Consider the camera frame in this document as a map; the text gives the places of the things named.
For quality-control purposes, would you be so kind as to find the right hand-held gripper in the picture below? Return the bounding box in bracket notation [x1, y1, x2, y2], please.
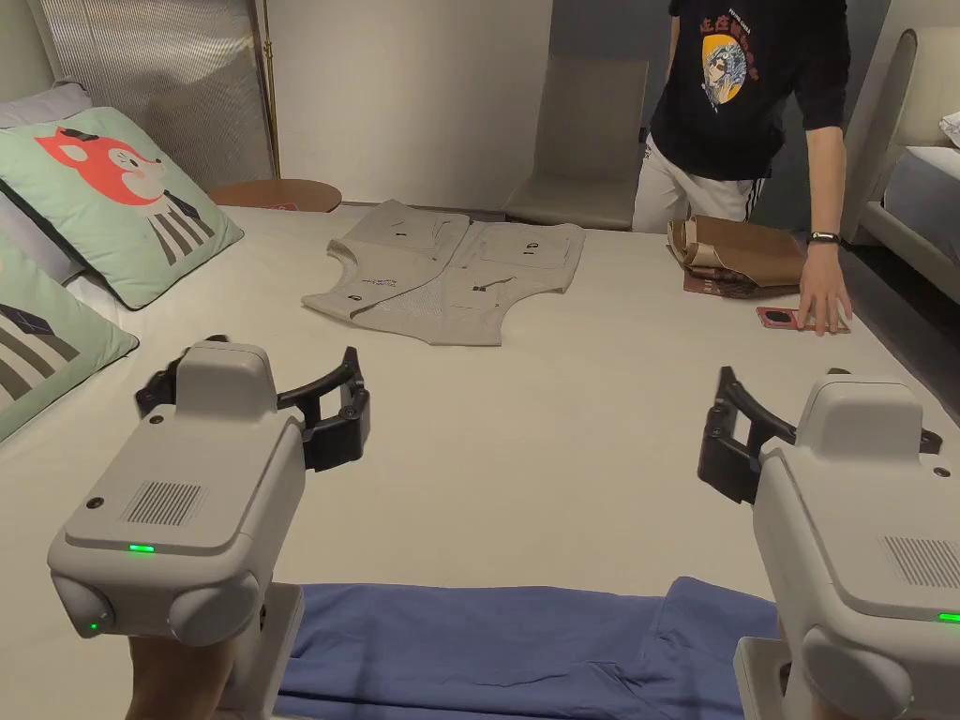
[697, 365, 960, 720]

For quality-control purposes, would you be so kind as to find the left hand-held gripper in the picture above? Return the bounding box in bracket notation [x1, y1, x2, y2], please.
[47, 335, 373, 713]

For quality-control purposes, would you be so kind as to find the person's right hand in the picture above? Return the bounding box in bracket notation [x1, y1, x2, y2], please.
[776, 621, 816, 720]

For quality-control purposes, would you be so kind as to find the person's left hand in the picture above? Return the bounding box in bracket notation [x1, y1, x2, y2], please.
[127, 633, 228, 720]

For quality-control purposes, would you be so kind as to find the phone with pink case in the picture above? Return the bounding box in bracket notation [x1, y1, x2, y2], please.
[756, 305, 853, 336]

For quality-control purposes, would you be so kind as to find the stack of brown folded cloths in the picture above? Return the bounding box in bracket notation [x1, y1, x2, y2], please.
[666, 214, 808, 302]

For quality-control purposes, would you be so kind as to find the green cushion with fox print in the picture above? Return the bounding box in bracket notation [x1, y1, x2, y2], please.
[0, 228, 141, 445]
[0, 106, 246, 311]

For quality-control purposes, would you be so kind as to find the round brown side table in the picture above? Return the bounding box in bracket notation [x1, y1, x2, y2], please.
[207, 178, 344, 216]

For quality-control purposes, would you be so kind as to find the beige vest with pockets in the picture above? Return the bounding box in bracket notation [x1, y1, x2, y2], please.
[301, 199, 588, 349]

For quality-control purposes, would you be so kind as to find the beige bed with grey sheet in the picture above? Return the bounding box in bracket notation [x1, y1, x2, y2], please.
[841, 28, 960, 265]

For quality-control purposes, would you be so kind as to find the blue shirt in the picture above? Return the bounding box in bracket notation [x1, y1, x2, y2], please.
[273, 576, 783, 720]

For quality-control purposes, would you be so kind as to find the grey pillow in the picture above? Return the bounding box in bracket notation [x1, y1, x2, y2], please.
[0, 81, 94, 130]

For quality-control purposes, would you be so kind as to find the beige chair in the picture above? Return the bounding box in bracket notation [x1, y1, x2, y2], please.
[502, 53, 651, 233]

